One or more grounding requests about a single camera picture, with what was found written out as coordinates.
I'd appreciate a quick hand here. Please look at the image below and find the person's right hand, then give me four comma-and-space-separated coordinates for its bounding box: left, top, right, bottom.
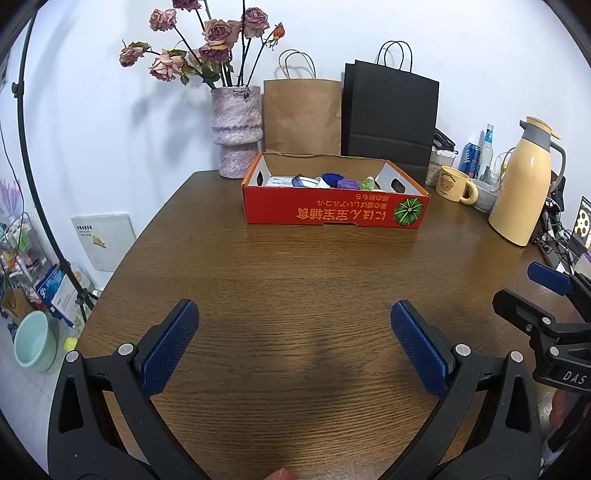
549, 390, 568, 425

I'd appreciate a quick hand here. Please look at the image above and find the brown cardboard carton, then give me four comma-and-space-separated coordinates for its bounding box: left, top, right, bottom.
0, 288, 33, 324

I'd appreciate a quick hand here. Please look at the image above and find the clear oats jar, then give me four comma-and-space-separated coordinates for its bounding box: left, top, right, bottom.
427, 148, 458, 186

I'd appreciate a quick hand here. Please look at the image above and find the white flat board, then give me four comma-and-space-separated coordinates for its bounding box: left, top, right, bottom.
71, 213, 137, 273

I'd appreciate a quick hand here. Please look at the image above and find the purple wall decoration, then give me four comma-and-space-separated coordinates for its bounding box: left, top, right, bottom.
0, 178, 24, 213

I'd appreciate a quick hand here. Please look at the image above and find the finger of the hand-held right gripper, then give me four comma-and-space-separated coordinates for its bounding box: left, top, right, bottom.
529, 262, 591, 319
492, 288, 591, 349

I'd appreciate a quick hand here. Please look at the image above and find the blue white package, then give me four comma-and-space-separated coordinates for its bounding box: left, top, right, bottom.
36, 264, 68, 305

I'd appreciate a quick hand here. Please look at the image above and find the orange cardboard box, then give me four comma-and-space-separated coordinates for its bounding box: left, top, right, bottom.
242, 152, 431, 230

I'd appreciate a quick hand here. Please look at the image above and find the black paper bag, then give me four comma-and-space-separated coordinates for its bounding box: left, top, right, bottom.
341, 41, 440, 185

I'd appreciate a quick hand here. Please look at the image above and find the metal storage shelf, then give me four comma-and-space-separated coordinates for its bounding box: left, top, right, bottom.
0, 212, 51, 296

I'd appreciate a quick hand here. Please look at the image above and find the dried rose bouquet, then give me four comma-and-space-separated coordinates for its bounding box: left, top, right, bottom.
119, 0, 286, 90

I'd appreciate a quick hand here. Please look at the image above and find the mint green bowl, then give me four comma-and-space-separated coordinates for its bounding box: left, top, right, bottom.
13, 310, 58, 372

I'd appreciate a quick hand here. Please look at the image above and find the white green printed package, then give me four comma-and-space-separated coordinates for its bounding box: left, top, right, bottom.
50, 272, 95, 328

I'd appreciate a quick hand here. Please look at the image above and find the black light stand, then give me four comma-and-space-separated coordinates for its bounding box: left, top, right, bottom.
11, 0, 98, 324

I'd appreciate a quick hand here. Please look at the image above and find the clear bottle blue cap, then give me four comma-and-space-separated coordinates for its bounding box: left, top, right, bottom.
478, 124, 495, 181

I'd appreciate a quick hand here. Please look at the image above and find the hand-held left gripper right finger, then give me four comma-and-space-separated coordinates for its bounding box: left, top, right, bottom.
383, 300, 543, 480

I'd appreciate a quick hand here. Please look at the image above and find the cream thermos jug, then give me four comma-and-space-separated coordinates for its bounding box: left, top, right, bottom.
488, 116, 566, 247

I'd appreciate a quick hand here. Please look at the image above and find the black cable bundle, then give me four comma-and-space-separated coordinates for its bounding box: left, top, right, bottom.
531, 185, 583, 264

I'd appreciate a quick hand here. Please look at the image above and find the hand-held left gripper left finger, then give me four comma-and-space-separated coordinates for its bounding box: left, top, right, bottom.
47, 299, 206, 480

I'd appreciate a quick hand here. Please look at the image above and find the blue drink can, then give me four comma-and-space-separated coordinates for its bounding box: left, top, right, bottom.
459, 142, 483, 178

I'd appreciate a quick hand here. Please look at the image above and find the yellow bear mug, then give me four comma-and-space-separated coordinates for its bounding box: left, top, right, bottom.
435, 166, 479, 205

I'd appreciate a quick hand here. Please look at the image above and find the grey white cup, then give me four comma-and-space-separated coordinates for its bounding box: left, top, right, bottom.
468, 178, 499, 213

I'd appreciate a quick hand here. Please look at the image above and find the pink purple textured vase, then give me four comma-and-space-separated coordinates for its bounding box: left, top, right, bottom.
211, 85, 264, 179

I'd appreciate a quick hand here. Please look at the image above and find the brown paper bag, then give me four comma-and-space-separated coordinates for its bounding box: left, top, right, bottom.
263, 50, 343, 156

